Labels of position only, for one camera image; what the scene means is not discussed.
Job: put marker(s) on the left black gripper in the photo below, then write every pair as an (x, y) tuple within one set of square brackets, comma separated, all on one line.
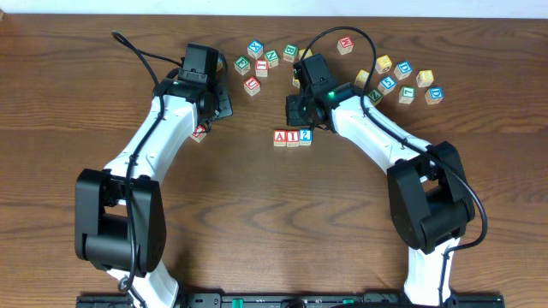
[(223, 104)]

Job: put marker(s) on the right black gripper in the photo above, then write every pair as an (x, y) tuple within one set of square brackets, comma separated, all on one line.
[(294, 108)]

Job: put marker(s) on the blue 2 wooden block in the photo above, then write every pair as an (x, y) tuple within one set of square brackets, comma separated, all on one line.
[(305, 137)]

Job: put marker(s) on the red I wooden block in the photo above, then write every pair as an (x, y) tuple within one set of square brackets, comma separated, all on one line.
[(293, 138)]

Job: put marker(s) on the red A wooden block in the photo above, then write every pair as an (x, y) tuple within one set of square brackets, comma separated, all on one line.
[(280, 138)]

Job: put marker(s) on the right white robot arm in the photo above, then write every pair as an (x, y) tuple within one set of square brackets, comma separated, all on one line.
[(430, 204)]

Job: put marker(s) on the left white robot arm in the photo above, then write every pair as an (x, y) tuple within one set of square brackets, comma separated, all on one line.
[(120, 226)]

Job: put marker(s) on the yellow block centre row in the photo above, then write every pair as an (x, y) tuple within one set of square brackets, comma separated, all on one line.
[(295, 82)]

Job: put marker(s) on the yellow block row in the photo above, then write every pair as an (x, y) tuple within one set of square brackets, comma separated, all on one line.
[(295, 82), (361, 78)]

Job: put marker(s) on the red Y wooden block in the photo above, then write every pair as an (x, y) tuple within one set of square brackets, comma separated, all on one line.
[(199, 133)]

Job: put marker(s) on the red U block centre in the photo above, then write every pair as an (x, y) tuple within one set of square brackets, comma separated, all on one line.
[(251, 86)]

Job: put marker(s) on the green F wooden block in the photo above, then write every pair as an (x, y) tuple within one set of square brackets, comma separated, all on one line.
[(242, 65)]

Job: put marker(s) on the yellow block beside B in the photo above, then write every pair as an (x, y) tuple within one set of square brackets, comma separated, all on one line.
[(304, 53)]

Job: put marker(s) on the yellow block right row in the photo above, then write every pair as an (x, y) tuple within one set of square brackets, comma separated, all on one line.
[(361, 78)]

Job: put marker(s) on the green B wooden block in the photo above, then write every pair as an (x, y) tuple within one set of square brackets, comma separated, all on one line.
[(290, 53)]

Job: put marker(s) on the red block beside F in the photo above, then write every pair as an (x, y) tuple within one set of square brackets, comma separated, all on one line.
[(261, 68)]

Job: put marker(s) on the green Z wooden block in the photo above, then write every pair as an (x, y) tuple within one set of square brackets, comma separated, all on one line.
[(375, 96)]

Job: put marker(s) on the green N wooden block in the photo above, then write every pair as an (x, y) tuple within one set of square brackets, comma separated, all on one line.
[(272, 58)]

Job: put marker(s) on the blue X wooden block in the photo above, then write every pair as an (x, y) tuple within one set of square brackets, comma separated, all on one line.
[(255, 49)]

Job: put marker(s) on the red H wooden block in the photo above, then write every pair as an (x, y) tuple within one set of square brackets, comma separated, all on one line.
[(345, 45)]

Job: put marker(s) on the blue 5 wooden block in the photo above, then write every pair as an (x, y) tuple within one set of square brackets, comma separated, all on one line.
[(387, 85)]

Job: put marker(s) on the yellow block upper right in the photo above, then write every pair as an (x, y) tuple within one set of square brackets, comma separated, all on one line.
[(383, 64)]

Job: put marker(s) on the green 7 wooden block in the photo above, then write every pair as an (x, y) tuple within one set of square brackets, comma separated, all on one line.
[(406, 95)]

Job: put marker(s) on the blue D wooden block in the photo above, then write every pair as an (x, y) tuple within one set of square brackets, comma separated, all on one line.
[(403, 70)]

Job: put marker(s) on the yellow 8 wooden block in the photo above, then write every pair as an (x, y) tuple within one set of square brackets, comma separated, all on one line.
[(424, 78)]

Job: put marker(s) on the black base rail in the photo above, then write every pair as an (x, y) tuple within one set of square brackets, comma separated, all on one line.
[(216, 300)]

